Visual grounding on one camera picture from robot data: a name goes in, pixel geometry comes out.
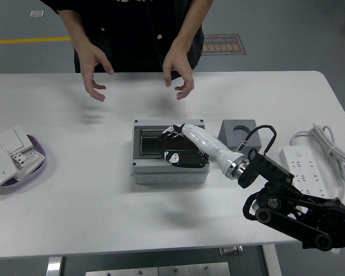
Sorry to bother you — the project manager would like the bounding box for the person's right hand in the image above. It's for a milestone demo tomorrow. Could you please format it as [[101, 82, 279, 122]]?
[[75, 44, 115, 102]]

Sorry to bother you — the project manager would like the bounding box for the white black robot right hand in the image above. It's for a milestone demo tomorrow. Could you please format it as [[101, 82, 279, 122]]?
[[158, 123, 246, 178]]

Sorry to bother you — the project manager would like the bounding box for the person's left hand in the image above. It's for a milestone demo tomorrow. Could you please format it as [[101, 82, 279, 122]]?
[[162, 43, 196, 101]]

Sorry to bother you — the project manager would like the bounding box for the grey electrical box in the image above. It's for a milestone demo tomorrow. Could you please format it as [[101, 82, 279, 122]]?
[[131, 119, 211, 185]]

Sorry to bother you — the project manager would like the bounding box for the grey cube with round hole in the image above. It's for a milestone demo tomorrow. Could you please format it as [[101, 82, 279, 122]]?
[[218, 119, 262, 152]]

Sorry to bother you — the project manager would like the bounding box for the person's torso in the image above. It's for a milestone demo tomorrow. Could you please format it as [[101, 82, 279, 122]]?
[[40, 0, 205, 74]]

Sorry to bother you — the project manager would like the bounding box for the brown floor sign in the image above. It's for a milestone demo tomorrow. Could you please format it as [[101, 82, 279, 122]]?
[[201, 34, 247, 56]]

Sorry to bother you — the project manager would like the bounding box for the yellow floor tape line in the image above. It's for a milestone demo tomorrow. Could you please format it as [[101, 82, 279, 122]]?
[[0, 36, 71, 45]]

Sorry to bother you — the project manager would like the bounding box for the white printed panel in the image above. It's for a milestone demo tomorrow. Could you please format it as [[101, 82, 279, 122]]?
[[16, 148, 47, 181]]

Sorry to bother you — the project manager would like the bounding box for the purple plastic tray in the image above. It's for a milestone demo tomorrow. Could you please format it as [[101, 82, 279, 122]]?
[[0, 134, 48, 189]]

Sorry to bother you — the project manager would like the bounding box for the white table leg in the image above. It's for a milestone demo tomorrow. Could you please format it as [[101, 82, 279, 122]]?
[[45, 256, 66, 276], [260, 244, 284, 276]]

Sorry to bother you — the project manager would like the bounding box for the white wall switch plate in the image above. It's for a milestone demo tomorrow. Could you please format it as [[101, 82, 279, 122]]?
[[0, 124, 36, 154]]

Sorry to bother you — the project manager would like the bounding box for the grey metal table bracket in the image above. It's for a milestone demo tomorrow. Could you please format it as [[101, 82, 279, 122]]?
[[219, 245, 244, 256]]

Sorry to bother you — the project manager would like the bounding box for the grey metal base plate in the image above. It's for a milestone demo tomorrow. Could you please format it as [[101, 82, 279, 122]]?
[[85, 262, 231, 276]]

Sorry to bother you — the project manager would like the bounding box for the white power cord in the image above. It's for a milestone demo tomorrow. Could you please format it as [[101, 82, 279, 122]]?
[[289, 123, 345, 200]]

